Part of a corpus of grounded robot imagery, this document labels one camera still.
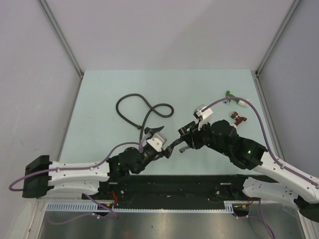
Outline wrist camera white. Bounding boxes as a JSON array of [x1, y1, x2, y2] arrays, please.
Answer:
[[193, 105, 213, 130], [146, 132, 167, 152]]

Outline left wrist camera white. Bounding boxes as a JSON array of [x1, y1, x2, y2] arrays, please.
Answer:
[[146, 132, 167, 152]]

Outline green tap white elbow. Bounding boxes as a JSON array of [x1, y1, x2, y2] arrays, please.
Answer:
[[223, 91, 252, 108]]

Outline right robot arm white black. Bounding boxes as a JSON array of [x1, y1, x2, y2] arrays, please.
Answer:
[[178, 120, 319, 222]]

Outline brown tap white elbow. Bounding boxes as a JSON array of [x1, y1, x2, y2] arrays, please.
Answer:
[[230, 112, 247, 128]]

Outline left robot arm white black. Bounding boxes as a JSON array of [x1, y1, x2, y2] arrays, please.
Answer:
[[22, 127, 174, 199]]

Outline white slotted cable duct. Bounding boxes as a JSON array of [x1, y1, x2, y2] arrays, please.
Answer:
[[46, 202, 239, 214]]

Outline right aluminium frame post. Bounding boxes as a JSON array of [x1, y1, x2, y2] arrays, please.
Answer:
[[255, 0, 304, 75]]

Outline aluminium frame post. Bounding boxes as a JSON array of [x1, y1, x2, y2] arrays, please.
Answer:
[[255, 0, 304, 75], [37, 0, 84, 80]]

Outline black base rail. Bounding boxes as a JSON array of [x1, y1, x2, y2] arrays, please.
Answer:
[[91, 175, 258, 210]]

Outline dark metal faucet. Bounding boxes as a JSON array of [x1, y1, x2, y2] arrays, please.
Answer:
[[168, 121, 196, 153]]

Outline grey flexible hose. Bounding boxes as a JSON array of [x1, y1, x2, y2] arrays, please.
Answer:
[[116, 93, 174, 144]]

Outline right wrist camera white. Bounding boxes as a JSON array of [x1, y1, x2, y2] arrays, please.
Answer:
[[193, 105, 213, 130]]

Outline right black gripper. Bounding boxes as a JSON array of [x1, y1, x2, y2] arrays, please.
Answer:
[[181, 119, 230, 156]]

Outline left aluminium frame post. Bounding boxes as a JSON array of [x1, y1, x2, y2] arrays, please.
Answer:
[[37, 0, 84, 80]]

